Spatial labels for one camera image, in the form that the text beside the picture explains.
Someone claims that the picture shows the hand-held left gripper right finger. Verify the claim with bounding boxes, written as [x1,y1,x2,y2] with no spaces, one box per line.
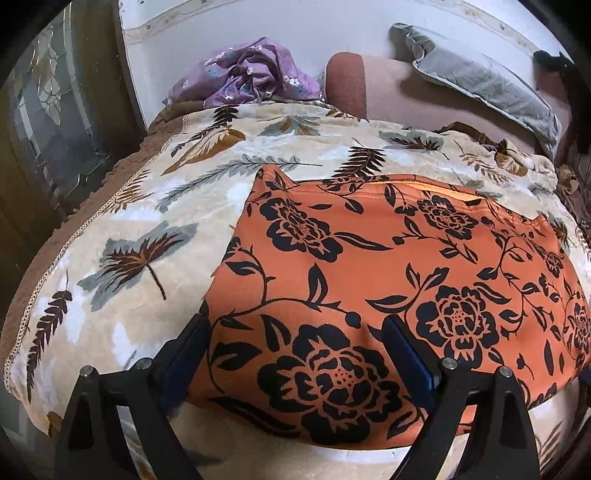
[382,315,541,480]

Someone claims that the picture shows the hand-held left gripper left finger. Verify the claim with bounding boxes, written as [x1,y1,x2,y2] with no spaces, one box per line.
[55,314,213,480]

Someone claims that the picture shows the orange black floral cloth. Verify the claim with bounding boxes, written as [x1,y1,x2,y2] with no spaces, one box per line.
[187,166,591,451]

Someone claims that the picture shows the cream leaf-print blanket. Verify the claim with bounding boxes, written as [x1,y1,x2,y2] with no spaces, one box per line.
[0,102,591,480]

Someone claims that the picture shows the wooden glass-door cabinet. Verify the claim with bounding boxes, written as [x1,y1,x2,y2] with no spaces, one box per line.
[0,9,149,333]

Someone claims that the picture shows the pink brown bolster pillow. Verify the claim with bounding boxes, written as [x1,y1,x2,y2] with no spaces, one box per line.
[325,52,574,158]

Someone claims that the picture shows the dark brown patterned fabric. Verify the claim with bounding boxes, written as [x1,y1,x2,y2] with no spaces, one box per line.
[532,48,591,222]

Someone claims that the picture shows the grey pillow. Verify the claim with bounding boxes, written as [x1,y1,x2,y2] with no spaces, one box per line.
[390,23,563,158]

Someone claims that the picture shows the purple floral cloth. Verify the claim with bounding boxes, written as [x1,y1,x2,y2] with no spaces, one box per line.
[161,37,325,110]

